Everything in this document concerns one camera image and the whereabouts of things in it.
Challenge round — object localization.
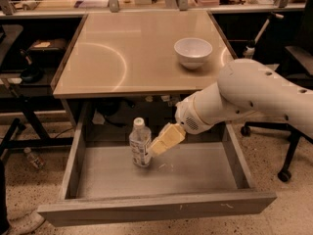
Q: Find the open grey wooden drawer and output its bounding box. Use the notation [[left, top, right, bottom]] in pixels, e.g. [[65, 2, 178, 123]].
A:
[[37, 102, 278, 228]]

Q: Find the clear plastic bottle white cap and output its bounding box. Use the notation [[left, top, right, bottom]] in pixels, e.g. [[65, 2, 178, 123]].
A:
[[129, 117, 152, 167]]

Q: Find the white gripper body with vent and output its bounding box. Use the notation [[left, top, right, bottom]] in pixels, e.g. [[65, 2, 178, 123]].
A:
[[175, 95, 212, 135]]

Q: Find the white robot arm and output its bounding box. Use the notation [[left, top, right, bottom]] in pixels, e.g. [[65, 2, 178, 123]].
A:
[[149, 59, 313, 157]]

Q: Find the small bottle on floor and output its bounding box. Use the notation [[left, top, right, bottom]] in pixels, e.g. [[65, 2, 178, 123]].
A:
[[23, 147, 45, 169]]

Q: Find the black office chair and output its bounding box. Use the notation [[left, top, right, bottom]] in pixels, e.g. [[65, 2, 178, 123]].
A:
[[241, 0, 313, 182]]

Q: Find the white spray bottle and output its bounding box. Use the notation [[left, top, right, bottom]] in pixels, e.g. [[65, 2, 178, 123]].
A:
[[243, 40, 255, 59]]

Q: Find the yellow foam padded gripper finger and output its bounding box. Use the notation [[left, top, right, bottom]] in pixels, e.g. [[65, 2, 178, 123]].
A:
[[149, 123, 186, 157]]

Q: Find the black box with label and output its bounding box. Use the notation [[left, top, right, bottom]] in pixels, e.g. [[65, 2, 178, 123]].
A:
[[28, 38, 67, 52]]

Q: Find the grey cabinet with counter top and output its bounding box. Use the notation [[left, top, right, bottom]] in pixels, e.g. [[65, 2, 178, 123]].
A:
[[53, 10, 233, 130]]

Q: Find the white ceramic bowl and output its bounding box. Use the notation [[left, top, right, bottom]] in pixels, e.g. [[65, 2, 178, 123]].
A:
[[174, 37, 213, 70]]

